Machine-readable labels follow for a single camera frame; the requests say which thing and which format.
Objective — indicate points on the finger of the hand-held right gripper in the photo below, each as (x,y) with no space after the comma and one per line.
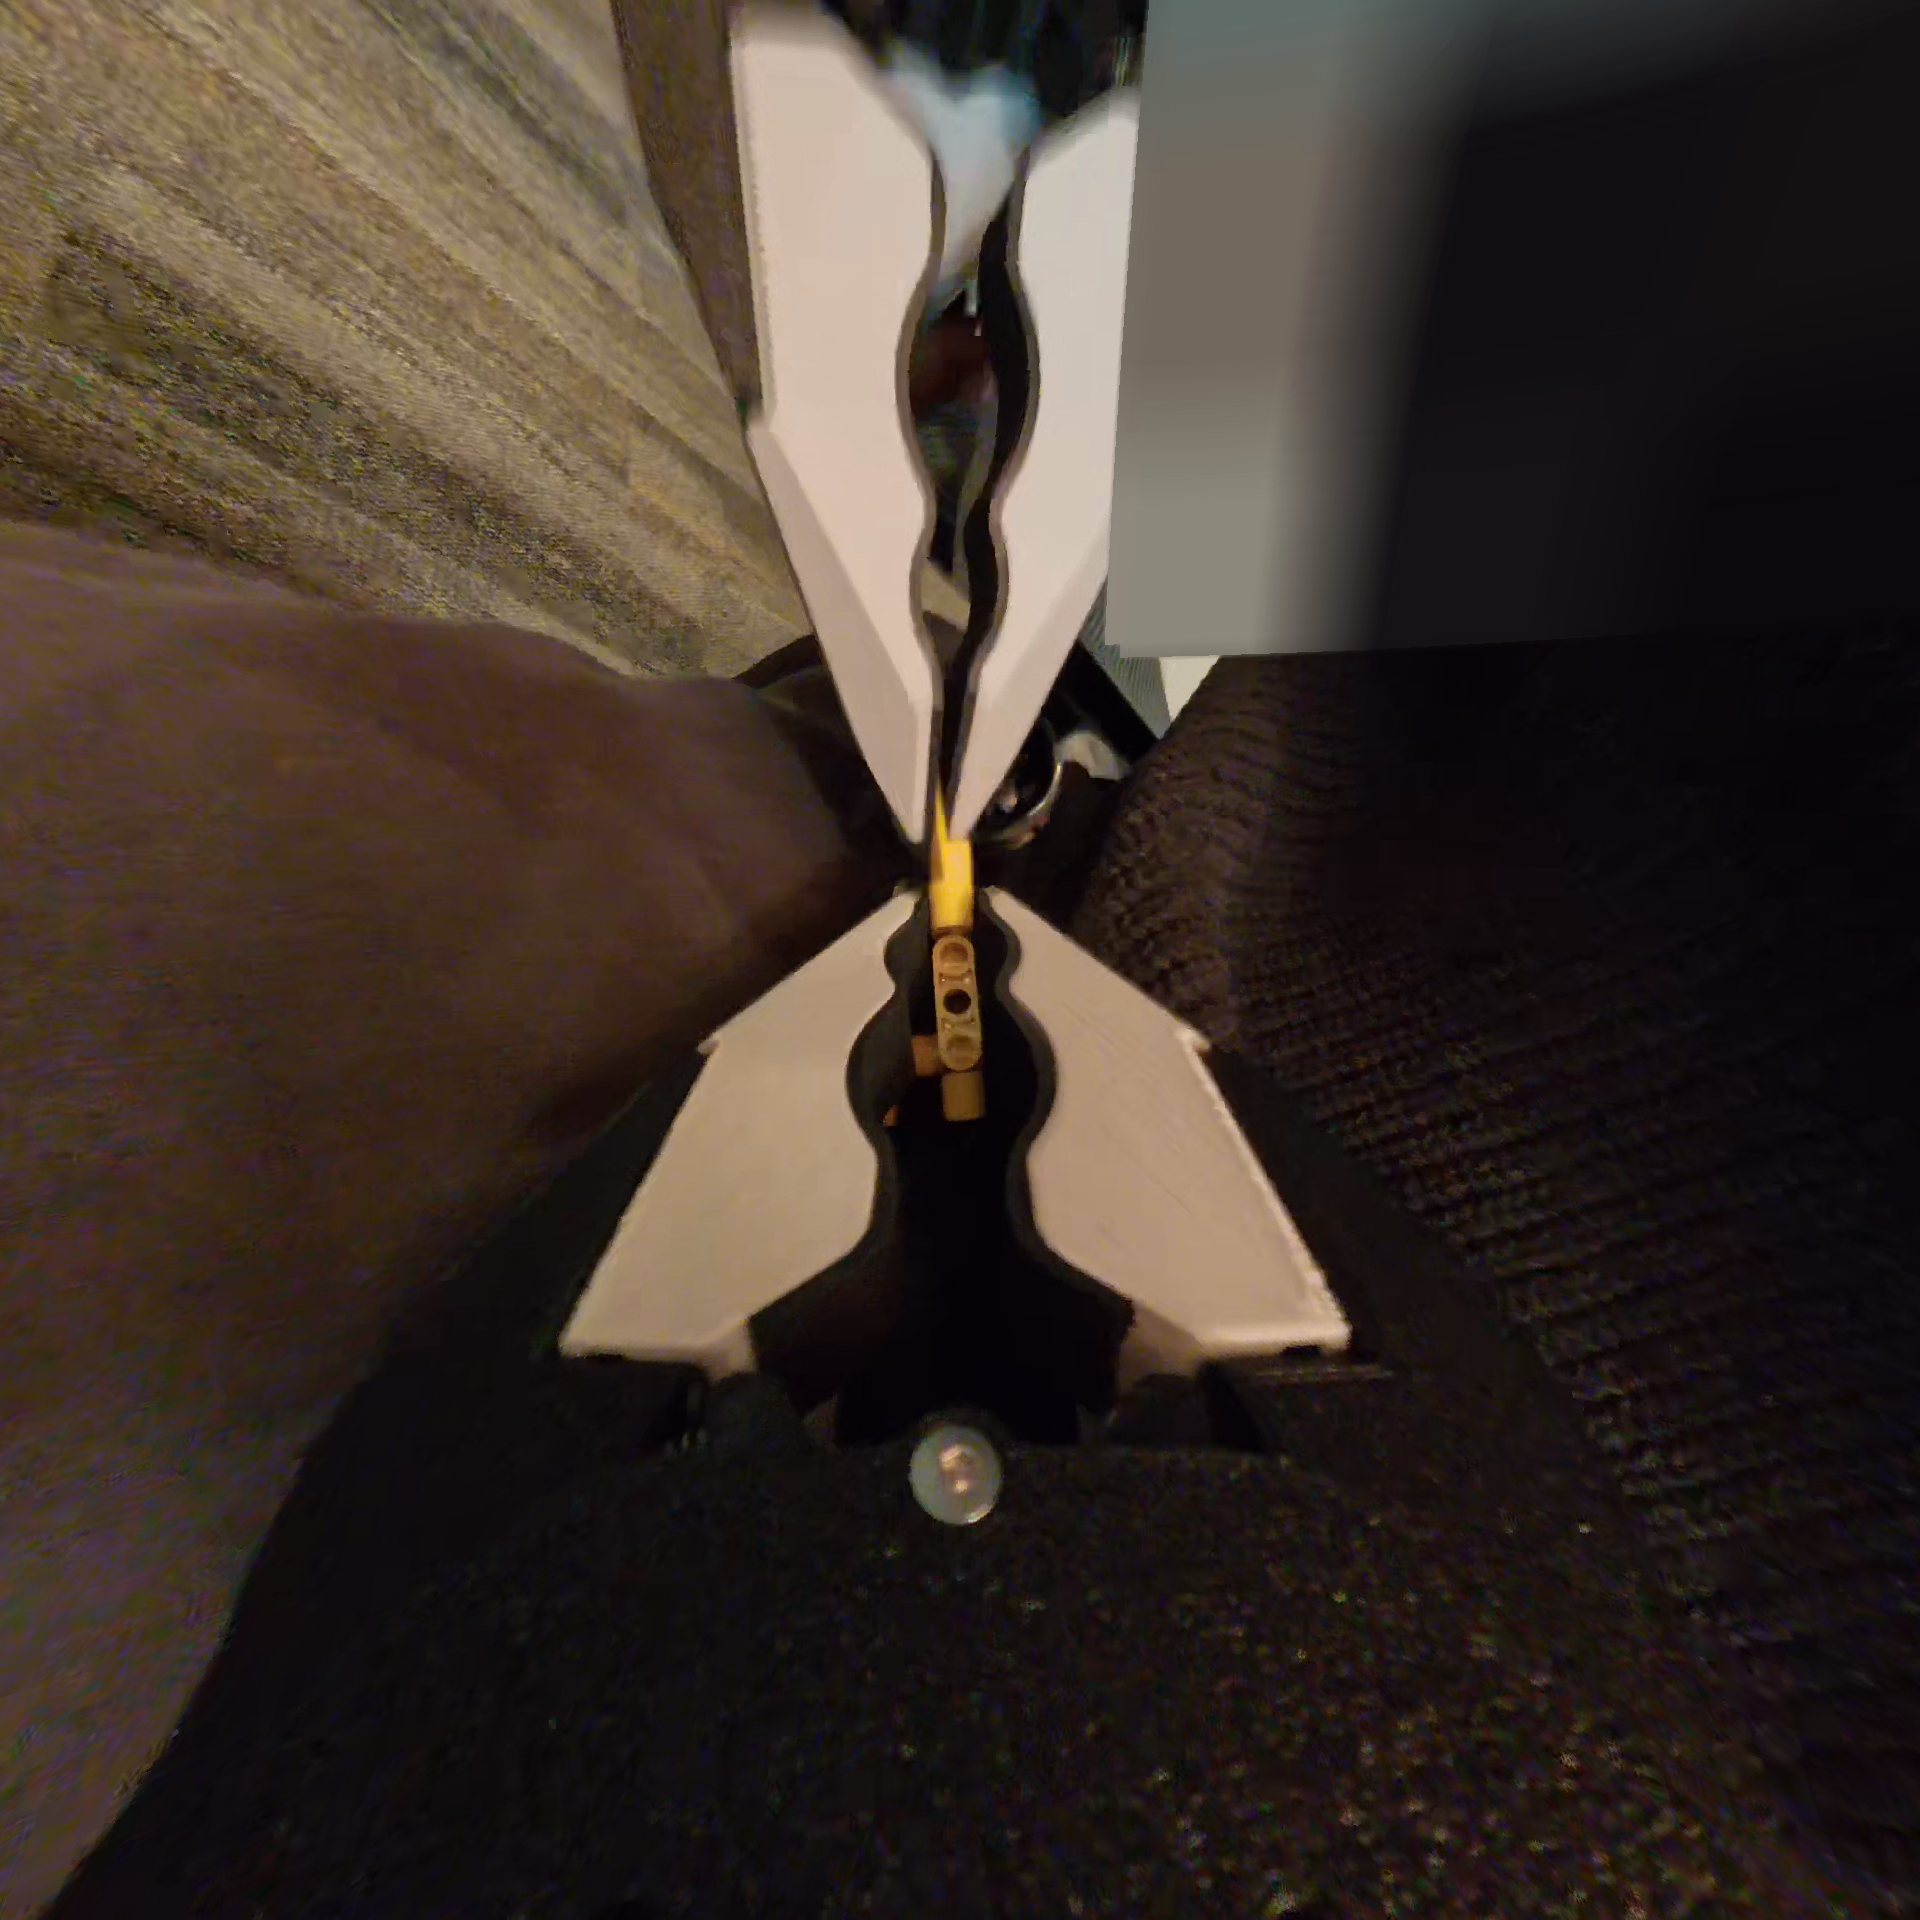
(1071,376)
(825,300)

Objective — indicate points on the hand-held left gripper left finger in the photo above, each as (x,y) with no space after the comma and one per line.
(749,1171)

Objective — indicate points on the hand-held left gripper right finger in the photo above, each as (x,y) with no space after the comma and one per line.
(1170,1171)

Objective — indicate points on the yellow technic beam piece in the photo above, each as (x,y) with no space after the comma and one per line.
(955,1018)

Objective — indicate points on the dark knit sweater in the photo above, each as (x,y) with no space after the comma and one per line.
(1576,976)

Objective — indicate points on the person's trouser leg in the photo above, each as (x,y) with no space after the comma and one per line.
(299,976)

